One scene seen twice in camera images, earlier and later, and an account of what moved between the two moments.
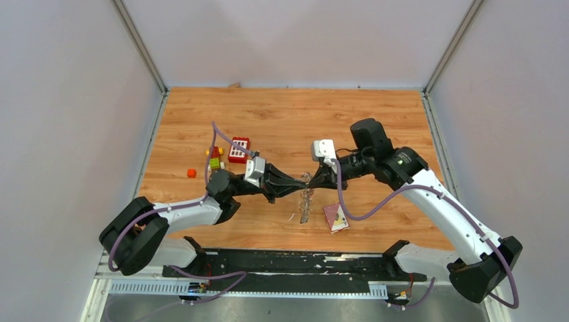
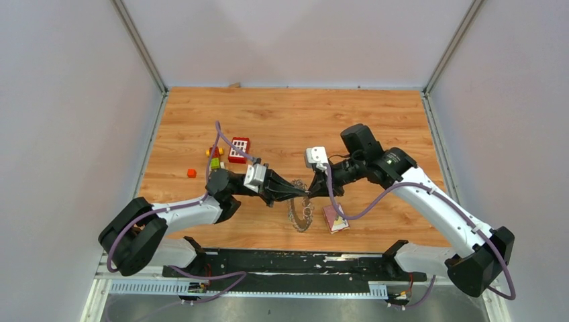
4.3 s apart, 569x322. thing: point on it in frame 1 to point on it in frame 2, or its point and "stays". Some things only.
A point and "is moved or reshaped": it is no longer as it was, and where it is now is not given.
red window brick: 237,155 stays
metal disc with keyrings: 304,204 is moved or reshaped
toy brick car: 215,162 stays
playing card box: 335,218 stays
